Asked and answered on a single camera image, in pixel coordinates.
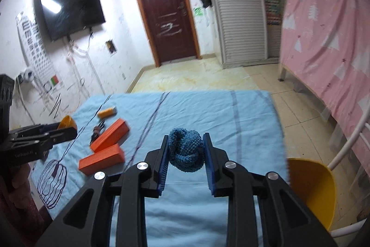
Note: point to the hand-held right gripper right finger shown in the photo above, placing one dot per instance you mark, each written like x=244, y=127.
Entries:
x=208, y=166

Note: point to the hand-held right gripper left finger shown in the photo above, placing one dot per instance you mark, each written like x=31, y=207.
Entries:
x=163, y=166

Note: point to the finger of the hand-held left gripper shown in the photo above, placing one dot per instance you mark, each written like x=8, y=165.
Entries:
x=65, y=135
x=34, y=129

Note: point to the yellow cup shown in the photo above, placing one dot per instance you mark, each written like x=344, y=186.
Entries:
x=68, y=122

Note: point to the blue knitted cloth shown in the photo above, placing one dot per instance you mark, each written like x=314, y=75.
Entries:
x=185, y=151

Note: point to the person's left forearm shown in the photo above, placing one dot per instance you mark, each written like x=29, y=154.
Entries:
x=20, y=218

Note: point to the person's left hand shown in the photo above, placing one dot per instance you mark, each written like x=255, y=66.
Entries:
x=20, y=180

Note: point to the dark striped wrapper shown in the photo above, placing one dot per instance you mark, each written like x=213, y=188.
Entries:
x=96, y=131

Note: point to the orange box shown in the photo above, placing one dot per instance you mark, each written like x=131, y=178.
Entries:
x=111, y=134
x=101, y=161

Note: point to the small orange cylinder toy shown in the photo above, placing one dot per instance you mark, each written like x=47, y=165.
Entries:
x=106, y=113

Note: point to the light blue bed sheet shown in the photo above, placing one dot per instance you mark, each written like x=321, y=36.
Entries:
x=202, y=116

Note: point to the red green card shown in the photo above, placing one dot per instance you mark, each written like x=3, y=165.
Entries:
x=55, y=81

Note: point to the round white plug-in device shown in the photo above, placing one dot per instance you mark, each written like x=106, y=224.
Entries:
x=28, y=75

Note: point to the eye chart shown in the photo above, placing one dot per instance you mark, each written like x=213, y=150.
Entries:
x=37, y=53

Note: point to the yellow chair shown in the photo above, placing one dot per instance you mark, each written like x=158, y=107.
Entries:
x=312, y=183

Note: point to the white louvred wardrobe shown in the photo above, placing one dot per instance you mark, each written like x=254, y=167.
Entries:
x=242, y=33

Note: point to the brown wooden door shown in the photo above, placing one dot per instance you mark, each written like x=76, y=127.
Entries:
x=167, y=4

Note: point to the small black hanging bag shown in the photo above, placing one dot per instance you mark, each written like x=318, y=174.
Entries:
x=205, y=1

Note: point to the pink printed curtain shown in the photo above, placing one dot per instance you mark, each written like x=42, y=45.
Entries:
x=318, y=33

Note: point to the open wall junction box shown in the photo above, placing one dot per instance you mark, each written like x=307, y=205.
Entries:
x=111, y=46

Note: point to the black wall television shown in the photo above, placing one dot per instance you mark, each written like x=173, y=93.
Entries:
x=72, y=12

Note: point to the white metal chair frame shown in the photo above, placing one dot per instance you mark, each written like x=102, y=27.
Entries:
x=346, y=144

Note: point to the colourful grid wall poster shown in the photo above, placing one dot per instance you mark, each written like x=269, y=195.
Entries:
x=271, y=6

